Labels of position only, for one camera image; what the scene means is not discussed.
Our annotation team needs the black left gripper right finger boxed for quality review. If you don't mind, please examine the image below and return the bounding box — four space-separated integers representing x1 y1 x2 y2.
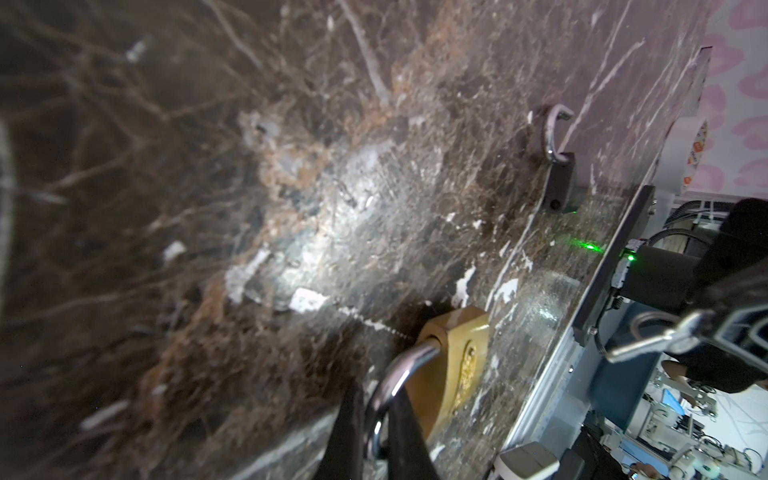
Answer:
388 390 440 480

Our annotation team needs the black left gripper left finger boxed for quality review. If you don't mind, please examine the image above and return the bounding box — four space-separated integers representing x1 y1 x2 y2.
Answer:
313 383 365 480

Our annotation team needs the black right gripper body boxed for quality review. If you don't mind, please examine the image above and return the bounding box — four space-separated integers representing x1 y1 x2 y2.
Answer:
693 259 767 372

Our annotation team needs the brass padlock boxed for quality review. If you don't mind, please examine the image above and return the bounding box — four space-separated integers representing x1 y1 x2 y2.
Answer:
364 306 492 460

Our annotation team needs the small black padlock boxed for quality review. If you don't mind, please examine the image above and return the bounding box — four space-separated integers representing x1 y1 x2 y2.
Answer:
539 104 588 214

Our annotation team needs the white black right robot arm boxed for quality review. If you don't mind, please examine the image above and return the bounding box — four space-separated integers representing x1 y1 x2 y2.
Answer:
605 198 767 393

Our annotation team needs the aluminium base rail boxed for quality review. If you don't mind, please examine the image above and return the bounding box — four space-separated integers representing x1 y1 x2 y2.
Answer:
504 185 655 448

